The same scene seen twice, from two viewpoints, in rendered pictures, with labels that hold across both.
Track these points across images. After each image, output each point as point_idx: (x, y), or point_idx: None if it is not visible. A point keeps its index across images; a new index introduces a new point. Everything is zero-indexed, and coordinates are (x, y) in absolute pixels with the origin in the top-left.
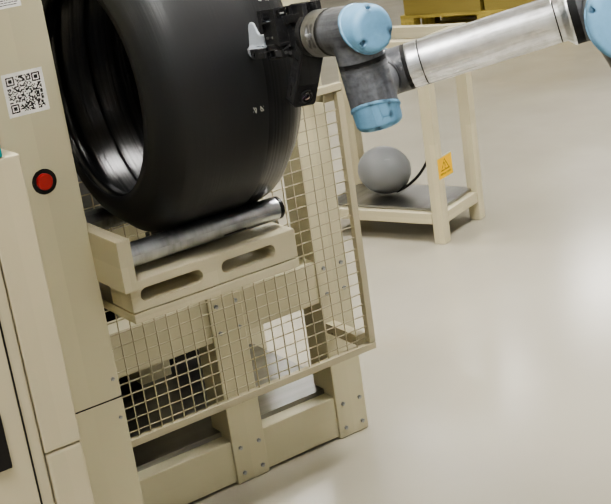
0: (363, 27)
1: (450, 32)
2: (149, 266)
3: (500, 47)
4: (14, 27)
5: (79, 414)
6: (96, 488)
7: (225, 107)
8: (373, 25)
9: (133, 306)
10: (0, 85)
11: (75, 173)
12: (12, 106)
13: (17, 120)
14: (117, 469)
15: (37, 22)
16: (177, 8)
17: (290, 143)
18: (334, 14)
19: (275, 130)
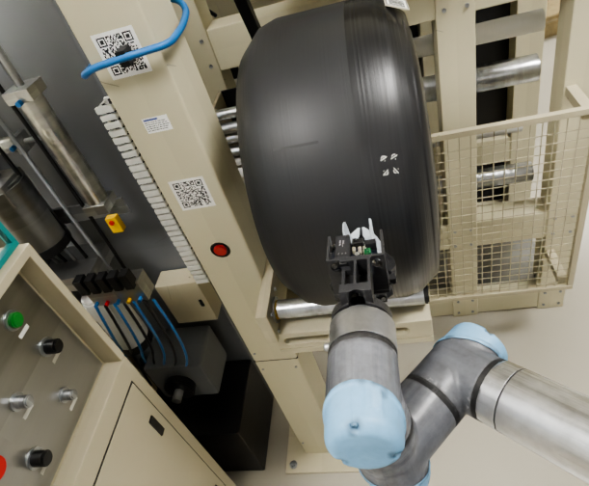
0: (340, 449)
1: (557, 420)
2: None
3: None
4: (171, 147)
5: (266, 362)
6: (281, 390)
7: (328, 274)
8: (361, 448)
9: (279, 345)
10: (169, 188)
11: (246, 246)
12: (183, 202)
13: (189, 211)
14: (295, 385)
15: (191, 142)
16: (279, 180)
17: (417, 288)
18: (333, 376)
19: (392, 286)
